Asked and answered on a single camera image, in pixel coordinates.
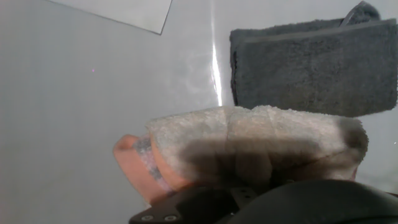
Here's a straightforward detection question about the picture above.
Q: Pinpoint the large white paper sheet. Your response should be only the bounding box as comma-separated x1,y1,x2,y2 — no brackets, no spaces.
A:
45,0,174,36

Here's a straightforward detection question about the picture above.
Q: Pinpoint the dark grey cloth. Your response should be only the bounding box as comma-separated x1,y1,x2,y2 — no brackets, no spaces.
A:
229,0,398,119

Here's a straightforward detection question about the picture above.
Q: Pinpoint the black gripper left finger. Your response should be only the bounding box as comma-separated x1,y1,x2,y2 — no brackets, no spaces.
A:
128,185,259,224

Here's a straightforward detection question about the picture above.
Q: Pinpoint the grey plastic table mat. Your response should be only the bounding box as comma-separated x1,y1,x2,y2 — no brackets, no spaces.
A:
0,0,398,224

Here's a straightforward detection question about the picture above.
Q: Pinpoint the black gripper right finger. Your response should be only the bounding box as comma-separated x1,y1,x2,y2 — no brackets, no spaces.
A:
217,179,398,224

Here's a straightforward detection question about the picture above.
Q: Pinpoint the pink cream cloth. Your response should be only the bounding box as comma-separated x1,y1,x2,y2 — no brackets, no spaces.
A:
112,105,370,207

